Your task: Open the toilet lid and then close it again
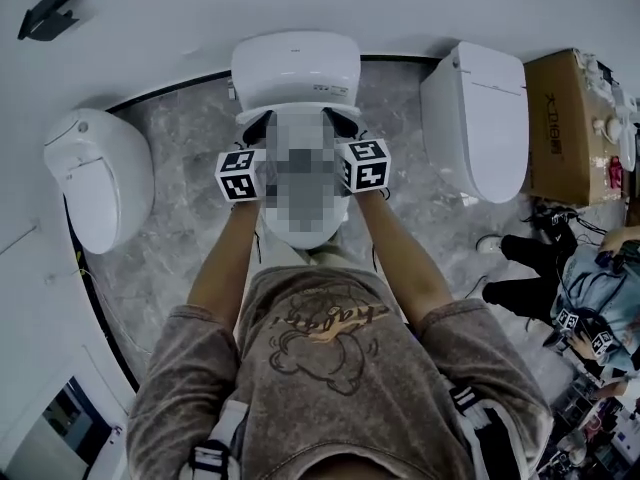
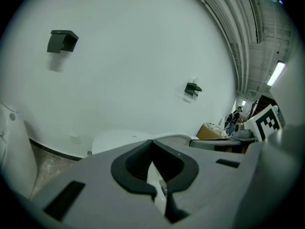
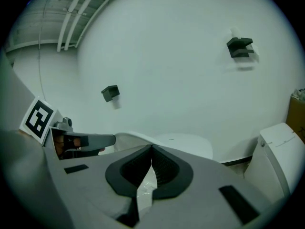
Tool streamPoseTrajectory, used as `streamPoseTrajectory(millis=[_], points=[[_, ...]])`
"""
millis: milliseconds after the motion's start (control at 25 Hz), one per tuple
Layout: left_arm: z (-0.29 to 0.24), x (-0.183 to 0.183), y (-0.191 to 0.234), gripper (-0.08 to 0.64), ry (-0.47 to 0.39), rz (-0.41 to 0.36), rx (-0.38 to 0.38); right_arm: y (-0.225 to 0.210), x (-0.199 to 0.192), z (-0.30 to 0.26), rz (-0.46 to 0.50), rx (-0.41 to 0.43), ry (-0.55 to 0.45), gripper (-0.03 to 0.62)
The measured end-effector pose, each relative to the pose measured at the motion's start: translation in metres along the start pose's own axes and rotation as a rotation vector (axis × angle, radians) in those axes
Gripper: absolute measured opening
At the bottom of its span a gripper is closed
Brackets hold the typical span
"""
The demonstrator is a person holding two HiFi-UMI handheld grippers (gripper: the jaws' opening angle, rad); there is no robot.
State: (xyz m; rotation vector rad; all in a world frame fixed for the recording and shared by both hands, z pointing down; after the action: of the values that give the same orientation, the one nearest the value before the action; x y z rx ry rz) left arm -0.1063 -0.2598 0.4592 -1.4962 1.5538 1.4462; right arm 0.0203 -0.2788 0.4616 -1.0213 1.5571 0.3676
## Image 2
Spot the white egg-shaped toilet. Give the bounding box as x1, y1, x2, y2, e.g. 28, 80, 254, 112
0, 103, 39, 199

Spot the small black tissue holder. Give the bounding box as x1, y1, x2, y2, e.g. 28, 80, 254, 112
184, 82, 203, 97

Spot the white ceiling air vent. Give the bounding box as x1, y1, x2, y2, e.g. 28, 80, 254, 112
247, 0, 265, 45

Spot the brown cardboard box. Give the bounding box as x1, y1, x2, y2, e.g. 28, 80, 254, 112
196, 124, 230, 140

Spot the large black tissue holder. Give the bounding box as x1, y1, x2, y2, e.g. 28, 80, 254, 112
47, 30, 79, 54

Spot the bundle of white ceiling pipes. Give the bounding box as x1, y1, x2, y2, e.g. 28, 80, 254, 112
183, 0, 251, 98

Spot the brown wooden door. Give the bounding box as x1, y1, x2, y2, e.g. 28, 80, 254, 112
257, 94, 278, 114

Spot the white wall outlet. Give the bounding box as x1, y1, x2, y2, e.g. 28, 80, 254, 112
69, 134, 82, 145

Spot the white toilet with tank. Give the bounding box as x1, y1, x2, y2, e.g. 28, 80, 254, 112
87, 129, 153, 156

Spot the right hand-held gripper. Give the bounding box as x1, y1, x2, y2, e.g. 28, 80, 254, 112
189, 104, 283, 155

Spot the long ceiling light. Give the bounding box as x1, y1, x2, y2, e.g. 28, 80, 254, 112
266, 60, 286, 87

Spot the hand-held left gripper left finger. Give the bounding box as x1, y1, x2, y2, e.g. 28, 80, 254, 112
111, 139, 158, 201

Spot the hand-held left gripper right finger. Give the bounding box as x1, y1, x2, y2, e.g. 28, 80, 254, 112
152, 141, 200, 224

